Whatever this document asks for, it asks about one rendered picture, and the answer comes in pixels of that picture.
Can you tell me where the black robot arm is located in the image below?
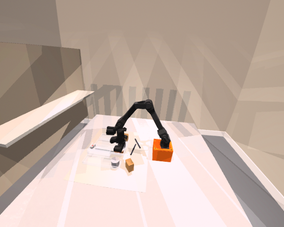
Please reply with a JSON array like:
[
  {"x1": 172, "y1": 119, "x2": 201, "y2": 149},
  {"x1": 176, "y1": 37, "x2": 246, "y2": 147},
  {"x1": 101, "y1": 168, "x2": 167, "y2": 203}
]
[{"x1": 106, "y1": 99, "x2": 171, "y2": 149}]

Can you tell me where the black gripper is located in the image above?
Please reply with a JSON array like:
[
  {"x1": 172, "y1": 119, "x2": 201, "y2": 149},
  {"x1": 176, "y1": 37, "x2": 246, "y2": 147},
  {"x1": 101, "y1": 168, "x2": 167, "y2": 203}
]
[{"x1": 114, "y1": 135, "x2": 127, "y2": 153}]

